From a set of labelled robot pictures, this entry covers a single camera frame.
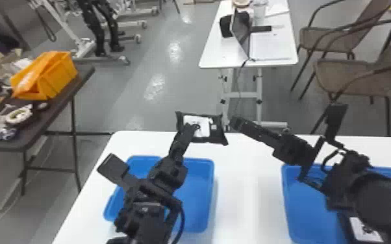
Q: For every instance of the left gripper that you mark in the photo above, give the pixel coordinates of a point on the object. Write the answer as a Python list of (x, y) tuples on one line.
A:
[(168, 175)]

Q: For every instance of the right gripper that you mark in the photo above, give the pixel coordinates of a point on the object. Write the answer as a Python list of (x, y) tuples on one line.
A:
[(292, 150)]

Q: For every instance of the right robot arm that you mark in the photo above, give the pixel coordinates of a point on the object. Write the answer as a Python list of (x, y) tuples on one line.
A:
[(376, 201)]

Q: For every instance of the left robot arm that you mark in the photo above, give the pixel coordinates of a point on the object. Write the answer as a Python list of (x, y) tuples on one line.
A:
[(144, 214)]

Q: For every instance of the blue tray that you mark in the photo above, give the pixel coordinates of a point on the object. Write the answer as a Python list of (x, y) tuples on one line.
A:
[(304, 207), (199, 194)]

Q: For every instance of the open laptop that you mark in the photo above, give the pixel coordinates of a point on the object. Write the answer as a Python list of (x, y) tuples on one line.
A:
[(267, 44)]

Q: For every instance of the white side table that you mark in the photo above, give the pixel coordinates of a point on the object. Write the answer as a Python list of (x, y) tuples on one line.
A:
[(270, 44)]

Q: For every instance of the brown chair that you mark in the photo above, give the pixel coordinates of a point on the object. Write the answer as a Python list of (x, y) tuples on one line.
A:
[(335, 37), (359, 78)]

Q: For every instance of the clear cup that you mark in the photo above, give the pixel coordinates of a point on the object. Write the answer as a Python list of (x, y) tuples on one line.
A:
[(259, 9)]

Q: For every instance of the dark side table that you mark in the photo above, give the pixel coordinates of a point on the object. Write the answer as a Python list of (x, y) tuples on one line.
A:
[(42, 119)]

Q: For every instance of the orange bin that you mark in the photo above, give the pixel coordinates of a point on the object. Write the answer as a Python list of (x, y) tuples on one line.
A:
[(45, 76)]

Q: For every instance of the white tape roll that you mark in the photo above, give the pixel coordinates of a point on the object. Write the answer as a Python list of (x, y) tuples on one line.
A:
[(18, 116)]

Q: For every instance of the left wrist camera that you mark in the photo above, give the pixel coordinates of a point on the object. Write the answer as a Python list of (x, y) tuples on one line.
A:
[(113, 169)]

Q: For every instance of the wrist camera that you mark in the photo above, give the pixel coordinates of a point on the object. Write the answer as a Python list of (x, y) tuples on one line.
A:
[(335, 121), (113, 169)]

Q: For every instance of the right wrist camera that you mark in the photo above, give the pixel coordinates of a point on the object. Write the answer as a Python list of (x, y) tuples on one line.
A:
[(335, 121)]

